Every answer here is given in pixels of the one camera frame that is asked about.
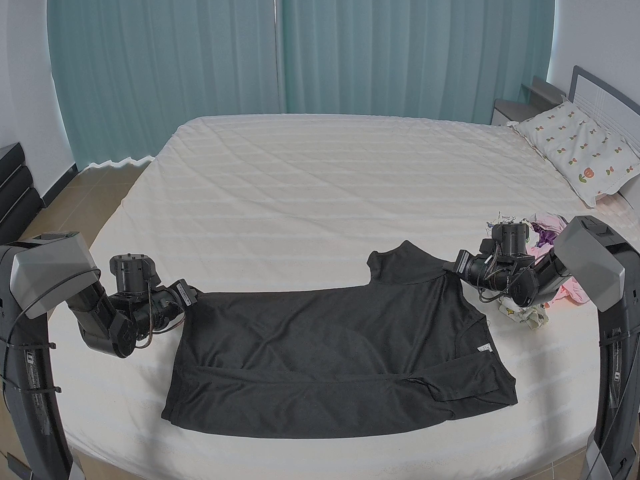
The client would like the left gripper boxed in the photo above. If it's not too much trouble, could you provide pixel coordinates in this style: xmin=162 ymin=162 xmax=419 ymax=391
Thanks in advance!
xmin=152 ymin=278 xmax=199 ymax=327

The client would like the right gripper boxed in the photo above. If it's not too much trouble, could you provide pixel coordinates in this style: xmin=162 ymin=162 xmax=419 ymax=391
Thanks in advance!
xmin=452 ymin=249 xmax=496 ymax=289

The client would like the black T-shirt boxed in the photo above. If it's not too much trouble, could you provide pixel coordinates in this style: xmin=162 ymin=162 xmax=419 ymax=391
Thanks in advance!
xmin=161 ymin=240 xmax=519 ymax=440

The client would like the pile of clothes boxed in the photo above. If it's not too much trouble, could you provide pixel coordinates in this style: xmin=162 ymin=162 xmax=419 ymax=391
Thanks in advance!
xmin=484 ymin=211 xmax=597 ymax=332

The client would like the bed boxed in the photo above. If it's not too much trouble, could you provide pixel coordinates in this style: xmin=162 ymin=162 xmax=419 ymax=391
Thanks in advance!
xmin=47 ymin=65 xmax=640 ymax=480

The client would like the white printed pillow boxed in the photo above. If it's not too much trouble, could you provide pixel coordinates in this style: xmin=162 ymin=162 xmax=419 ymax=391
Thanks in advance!
xmin=506 ymin=99 xmax=640 ymax=209

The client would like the grey white bedside table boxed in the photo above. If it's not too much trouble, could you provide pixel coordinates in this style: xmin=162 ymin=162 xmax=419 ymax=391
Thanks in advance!
xmin=492 ymin=75 xmax=569 ymax=127

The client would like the black chest of drawers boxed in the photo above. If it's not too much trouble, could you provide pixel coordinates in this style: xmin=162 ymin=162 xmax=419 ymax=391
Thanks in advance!
xmin=0 ymin=142 xmax=46 ymax=245

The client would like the blue-green curtain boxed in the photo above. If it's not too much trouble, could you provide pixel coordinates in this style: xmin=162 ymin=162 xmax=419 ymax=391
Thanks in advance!
xmin=46 ymin=0 xmax=286 ymax=170
xmin=277 ymin=0 xmax=556 ymax=124

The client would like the black cable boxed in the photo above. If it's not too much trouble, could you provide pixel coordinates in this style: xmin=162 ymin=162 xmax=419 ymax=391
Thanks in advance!
xmin=133 ymin=310 xmax=187 ymax=349

